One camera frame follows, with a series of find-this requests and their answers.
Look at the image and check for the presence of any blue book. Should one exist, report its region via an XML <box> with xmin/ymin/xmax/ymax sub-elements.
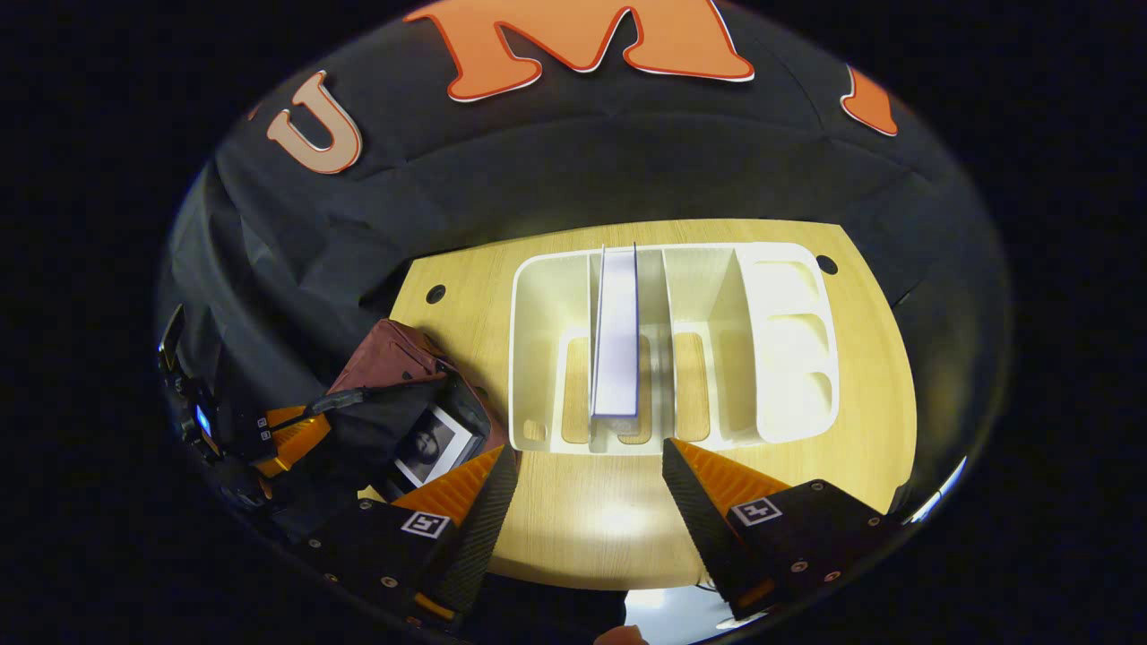
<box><xmin>589</xmin><ymin>243</ymin><xmax>642</xmax><ymax>423</ymax></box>

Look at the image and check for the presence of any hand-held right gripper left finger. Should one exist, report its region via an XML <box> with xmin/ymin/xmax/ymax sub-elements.
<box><xmin>300</xmin><ymin>443</ymin><xmax>522</xmax><ymax>628</ymax></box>

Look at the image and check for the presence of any maroon schoolbag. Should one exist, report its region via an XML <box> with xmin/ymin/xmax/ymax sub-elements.
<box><xmin>325</xmin><ymin>318</ymin><xmax>508</xmax><ymax>504</ymax></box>

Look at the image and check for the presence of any white bookshelf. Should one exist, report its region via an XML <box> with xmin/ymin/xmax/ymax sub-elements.
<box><xmin>507</xmin><ymin>241</ymin><xmax>842</xmax><ymax>457</ymax></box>

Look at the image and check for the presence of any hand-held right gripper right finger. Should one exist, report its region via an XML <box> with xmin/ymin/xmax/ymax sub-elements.
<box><xmin>660</xmin><ymin>436</ymin><xmax>903</xmax><ymax>623</ymax></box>

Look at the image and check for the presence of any dark book with photo cover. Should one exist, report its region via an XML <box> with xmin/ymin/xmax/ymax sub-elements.
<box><xmin>394</xmin><ymin>404</ymin><xmax>477</xmax><ymax>490</ymax></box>

